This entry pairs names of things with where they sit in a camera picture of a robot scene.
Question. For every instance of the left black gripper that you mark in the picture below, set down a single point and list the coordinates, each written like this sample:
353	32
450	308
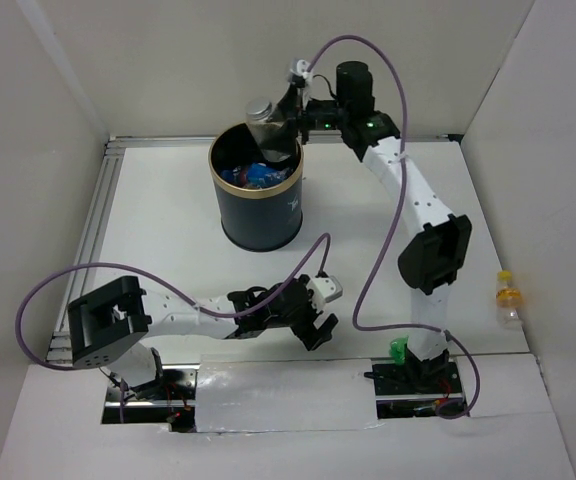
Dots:
309	334

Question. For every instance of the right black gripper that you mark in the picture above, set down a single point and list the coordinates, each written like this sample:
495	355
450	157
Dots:
288	111

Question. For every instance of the clear wide-mouth plastic jar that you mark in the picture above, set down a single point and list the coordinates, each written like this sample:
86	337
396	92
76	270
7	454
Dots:
265	130

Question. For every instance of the clear bottle blue label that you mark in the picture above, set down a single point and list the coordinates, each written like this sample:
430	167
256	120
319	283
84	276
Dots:
255	176

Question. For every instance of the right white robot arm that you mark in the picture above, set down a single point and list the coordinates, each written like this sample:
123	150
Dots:
438	238

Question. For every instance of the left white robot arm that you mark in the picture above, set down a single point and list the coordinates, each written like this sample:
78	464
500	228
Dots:
107	325

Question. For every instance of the dark blue cylindrical bin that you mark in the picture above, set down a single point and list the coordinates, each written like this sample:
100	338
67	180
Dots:
256	220

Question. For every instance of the silver tape sheet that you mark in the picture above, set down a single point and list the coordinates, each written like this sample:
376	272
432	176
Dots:
291	396

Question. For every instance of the green bottle near right base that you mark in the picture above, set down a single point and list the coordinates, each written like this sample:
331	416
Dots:
398	350

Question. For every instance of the small bottle yellow cap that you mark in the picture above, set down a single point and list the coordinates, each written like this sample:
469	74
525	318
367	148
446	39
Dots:
508	300

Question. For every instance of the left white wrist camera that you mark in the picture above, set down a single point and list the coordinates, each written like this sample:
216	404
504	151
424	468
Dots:
325	290

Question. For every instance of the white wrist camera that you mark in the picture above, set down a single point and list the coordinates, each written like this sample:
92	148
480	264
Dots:
299	74
325	290

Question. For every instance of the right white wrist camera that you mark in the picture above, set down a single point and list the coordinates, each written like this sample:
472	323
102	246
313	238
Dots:
299	74

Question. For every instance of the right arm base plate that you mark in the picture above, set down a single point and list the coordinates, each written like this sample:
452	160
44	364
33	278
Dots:
401	395

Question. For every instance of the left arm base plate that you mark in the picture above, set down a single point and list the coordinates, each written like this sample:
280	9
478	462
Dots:
171	404

